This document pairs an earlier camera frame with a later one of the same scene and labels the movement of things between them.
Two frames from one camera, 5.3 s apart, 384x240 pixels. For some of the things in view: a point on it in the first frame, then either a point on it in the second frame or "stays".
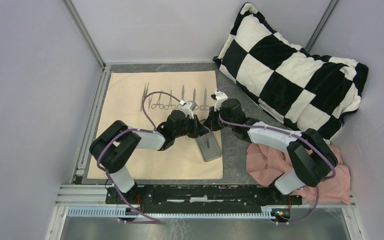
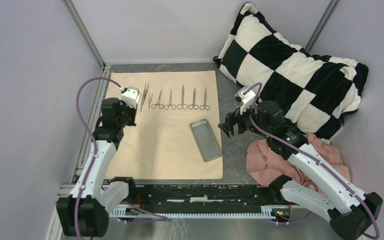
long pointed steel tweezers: [144, 94] stays
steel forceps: [161, 106] stays
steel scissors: [206, 107] stays
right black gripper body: [215, 125] to [243, 123]
